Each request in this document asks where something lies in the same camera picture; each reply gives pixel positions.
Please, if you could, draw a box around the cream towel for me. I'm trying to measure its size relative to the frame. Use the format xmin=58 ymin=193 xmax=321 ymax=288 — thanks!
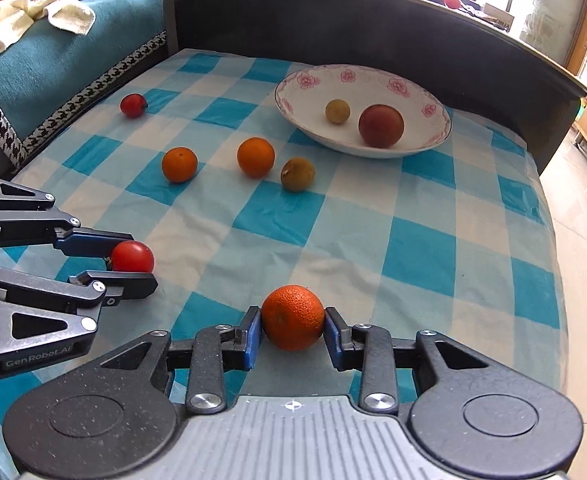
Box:
xmin=0 ymin=0 xmax=97 ymax=66

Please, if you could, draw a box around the blue checked cloth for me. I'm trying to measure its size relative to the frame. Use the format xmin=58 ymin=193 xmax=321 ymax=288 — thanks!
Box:
xmin=0 ymin=48 xmax=569 ymax=480

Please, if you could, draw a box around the small orange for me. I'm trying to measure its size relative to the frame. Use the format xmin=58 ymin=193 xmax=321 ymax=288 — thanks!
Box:
xmin=162 ymin=147 xmax=198 ymax=184
xmin=237 ymin=137 xmax=276 ymax=179

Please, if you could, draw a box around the white plate with pink flowers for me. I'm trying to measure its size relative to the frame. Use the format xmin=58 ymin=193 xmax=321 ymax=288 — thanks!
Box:
xmin=274 ymin=64 xmax=453 ymax=159

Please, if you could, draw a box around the large wrinkled orange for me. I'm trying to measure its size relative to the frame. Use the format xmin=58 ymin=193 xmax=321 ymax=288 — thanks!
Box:
xmin=261 ymin=285 xmax=325 ymax=352

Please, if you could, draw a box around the dark purple round fruit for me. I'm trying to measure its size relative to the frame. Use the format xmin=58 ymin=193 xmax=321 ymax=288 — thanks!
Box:
xmin=358 ymin=103 xmax=405 ymax=149

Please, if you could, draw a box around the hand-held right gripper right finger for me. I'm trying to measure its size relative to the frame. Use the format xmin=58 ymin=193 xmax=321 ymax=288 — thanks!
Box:
xmin=323 ymin=306 xmax=504 ymax=415

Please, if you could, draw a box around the brown longan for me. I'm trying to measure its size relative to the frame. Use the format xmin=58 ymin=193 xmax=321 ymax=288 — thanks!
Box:
xmin=325 ymin=99 xmax=351 ymax=124
xmin=280 ymin=157 xmax=316 ymax=192

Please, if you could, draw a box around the teal sofa cover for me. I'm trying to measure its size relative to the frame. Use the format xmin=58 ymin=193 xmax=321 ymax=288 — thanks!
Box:
xmin=0 ymin=0 xmax=169 ymax=166

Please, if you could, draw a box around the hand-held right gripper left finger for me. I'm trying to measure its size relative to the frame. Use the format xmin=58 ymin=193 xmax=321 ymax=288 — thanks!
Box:
xmin=86 ymin=305 xmax=264 ymax=415

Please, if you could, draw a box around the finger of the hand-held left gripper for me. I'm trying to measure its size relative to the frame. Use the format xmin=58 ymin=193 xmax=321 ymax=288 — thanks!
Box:
xmin=0 ymin=261 xmax=159 ymax=342
xmin=0 ymin=170 xmax=135 ymax=257

